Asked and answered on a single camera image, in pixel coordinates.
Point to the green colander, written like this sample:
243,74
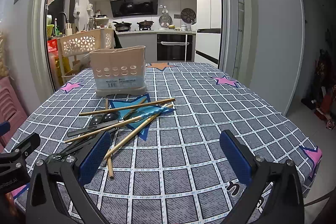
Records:
51,29

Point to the black kitchen faucet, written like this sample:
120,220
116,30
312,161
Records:
63,18

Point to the red box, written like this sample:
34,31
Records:
52,46

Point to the hanging round pan lid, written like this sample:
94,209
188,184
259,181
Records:
165,19

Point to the white refrigerator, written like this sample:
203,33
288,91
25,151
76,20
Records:
207,3

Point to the metal table knife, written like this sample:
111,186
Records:
89,129

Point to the blue patterned wooden chopstick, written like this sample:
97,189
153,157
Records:
152,112

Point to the black wok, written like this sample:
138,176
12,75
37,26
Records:
122,26

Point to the white plastic bag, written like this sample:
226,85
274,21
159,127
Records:
76,11

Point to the black range hood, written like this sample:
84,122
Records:
134,5

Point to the knife block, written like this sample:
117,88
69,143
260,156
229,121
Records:
69,29

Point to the grey checked star tablecloth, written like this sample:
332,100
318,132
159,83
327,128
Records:
183,150

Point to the beige plastic chair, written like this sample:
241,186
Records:
78,43

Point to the dark cooking pot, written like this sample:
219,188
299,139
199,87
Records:
145,24

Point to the dark cloth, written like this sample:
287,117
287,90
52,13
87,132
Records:
118,40

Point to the red and dark floor clutter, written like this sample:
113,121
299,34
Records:
323,87

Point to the built-in black oven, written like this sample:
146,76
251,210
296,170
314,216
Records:
174,47

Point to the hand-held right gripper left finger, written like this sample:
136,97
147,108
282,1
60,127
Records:
95,153

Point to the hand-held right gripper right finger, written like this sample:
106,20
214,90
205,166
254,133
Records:
235,158

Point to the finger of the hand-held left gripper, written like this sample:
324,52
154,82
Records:
26,145
4,129

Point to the yellow oil bottle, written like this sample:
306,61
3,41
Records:
62,66

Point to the metal spoon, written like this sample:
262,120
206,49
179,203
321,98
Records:
94,121

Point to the black spoon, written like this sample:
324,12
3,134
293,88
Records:
110,117

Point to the pink plastic stool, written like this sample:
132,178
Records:
11,106

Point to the beige perforated utensil holder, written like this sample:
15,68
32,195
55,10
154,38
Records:
118,74

